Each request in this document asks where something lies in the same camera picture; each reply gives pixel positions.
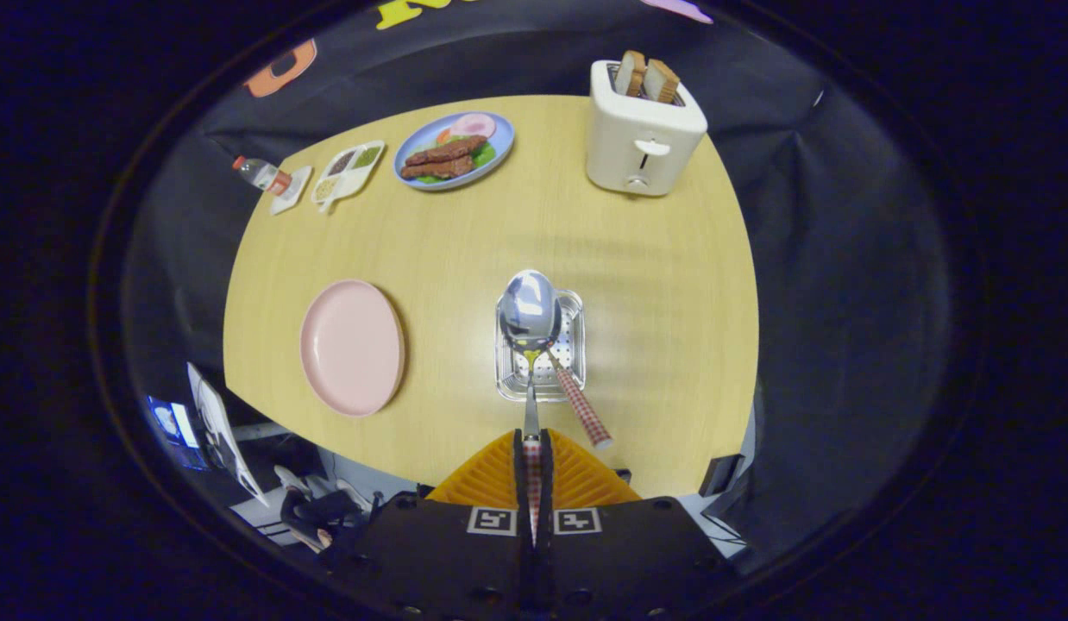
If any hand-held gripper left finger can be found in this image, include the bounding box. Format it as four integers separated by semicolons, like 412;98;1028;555
327;430;528;621

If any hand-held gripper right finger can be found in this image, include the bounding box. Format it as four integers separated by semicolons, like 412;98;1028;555
538;429;742;621

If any fork with checkered handle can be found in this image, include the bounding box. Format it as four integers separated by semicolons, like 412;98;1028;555
541;341;613;450

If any spoon with checkered handle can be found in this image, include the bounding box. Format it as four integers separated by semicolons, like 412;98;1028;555
499;270;562;549

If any metal cutlery holder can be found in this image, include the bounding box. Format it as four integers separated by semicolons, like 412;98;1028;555
495;289;587;404

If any black box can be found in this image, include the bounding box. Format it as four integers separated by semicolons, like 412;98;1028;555
700;455;746;498

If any pink plate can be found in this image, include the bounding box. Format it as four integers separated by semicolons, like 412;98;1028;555
299;279;406;418

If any white flat panel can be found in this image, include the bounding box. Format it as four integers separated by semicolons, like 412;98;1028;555
187;362;270;508

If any brown meat strip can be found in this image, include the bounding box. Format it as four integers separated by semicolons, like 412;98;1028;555
400;155;475;180
405;135;489;166

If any green lettuce leaf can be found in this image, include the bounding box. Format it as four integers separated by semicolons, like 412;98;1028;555
413;142;498;185

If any blue oval plate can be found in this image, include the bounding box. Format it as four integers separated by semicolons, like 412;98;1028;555
393;111;516;191

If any white toaster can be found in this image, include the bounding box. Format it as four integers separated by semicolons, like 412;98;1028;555
586;59;709;198

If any white compartment tray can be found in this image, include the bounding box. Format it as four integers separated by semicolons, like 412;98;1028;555
311;141;386;215

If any lit blue screen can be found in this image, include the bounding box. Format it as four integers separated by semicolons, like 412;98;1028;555
146;395;209;471

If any small white dish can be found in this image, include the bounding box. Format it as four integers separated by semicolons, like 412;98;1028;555
269;165;313;216

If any sauce bottle with red cap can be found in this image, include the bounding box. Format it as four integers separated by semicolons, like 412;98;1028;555
232;155;293;198

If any toast slice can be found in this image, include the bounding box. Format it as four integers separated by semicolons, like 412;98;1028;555
614;50;648;97
644;59;682;104

